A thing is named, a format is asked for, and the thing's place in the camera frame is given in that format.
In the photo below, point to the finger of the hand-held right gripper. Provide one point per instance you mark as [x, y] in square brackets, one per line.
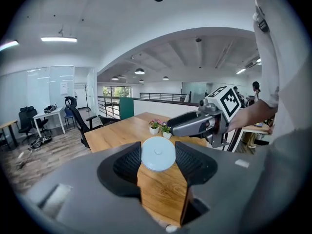
[190, 130]
[186, 118]

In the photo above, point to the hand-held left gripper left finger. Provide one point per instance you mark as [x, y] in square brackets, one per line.
[85, 179]

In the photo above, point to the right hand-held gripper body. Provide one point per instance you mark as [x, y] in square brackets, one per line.
[226, 103]

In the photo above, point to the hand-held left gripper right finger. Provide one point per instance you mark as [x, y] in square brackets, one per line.
[226, 179]

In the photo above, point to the round white tape measure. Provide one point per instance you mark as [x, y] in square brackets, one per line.
[158, 156]

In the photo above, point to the person's right forearm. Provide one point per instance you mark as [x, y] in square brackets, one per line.
[253, 113]

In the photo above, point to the purple flowers in white pot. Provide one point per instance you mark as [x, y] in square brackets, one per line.
[166, 131]

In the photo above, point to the dark wooden handrail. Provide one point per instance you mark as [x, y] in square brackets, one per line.
[165, 101]

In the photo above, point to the pink flowers in white pot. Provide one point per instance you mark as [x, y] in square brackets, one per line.
[154, 127]

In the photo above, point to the cluttered wooden table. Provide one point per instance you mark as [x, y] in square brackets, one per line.
[253, 130]

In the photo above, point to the black pendant lamp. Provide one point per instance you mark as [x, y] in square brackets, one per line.
[165, 78]
[114, 78]
[139, 71]

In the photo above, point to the wooden office table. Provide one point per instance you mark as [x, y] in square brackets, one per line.
[117, 135]

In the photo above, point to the black high-back office chair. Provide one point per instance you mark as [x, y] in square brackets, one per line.
[78, 121]

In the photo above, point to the green partition panel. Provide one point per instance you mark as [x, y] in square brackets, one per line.
[126, 108]

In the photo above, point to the person's white shirt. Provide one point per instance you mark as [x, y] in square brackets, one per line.
[285, 82]

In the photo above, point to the blue chair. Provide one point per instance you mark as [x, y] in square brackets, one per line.
[69, 116]

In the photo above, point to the small white table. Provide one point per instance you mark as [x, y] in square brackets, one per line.
[48, 113]

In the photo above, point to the black metal railing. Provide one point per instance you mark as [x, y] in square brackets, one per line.
[109, 106]

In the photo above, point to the black coat rack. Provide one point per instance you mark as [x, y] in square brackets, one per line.
[85, 96]

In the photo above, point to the small wooden desk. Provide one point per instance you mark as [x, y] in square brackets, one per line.
[8, 124]

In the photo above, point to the long ceiling light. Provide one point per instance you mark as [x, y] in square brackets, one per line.
[8, 44]
[58, 39]

